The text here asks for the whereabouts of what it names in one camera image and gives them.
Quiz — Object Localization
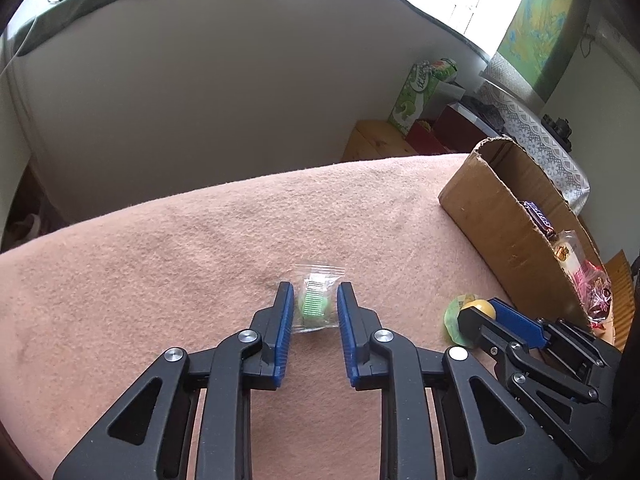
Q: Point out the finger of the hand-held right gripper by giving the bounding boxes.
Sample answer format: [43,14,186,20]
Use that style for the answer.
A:
[492,299,624,382]
[458,305,599,402]

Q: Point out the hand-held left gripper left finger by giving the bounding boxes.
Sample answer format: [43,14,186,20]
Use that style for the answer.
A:
[52,281,295,480]

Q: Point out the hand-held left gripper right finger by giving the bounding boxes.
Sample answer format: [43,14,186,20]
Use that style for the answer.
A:
[337,282,581,480]

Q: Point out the round yellow candy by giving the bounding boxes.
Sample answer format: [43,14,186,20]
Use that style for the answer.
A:
[443,295,497,347]

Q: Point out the clear green candy packet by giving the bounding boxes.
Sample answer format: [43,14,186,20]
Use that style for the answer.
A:
[292,262,347,334]

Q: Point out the red-edged clear plum packet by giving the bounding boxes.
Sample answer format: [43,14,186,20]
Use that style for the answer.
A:
[575,260,614,332]

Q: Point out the cardboard box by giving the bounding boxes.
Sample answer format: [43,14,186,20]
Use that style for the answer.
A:
[438,136,626,352]

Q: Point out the large brown chocolate bar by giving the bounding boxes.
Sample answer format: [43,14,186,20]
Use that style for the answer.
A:
[517,200,557,242]

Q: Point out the beige pastry packet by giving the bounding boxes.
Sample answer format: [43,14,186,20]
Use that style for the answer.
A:
[552,229,584,272]

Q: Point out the dark figurine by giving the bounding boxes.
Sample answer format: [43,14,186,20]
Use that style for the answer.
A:
[542,114,574,149]

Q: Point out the white lace cloth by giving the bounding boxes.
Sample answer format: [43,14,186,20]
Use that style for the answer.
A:
[479,52,591,217]

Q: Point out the small red box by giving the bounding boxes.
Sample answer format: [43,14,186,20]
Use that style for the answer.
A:
[405,118,451,156]

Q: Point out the large dark red open box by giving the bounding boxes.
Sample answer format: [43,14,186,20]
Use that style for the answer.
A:
[432,102,502,154]

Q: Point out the grey crumpled cloth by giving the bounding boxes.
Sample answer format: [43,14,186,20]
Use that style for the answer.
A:
[460,95,507,129]

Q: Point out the green tissue box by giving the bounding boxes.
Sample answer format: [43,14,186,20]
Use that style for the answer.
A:
[387,58,459,137]

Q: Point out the green and yellow painting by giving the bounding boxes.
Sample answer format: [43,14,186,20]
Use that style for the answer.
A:
[495,0,594,107]

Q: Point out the black wall cable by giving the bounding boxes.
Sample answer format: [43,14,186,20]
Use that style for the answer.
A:
[579,22,599,59]

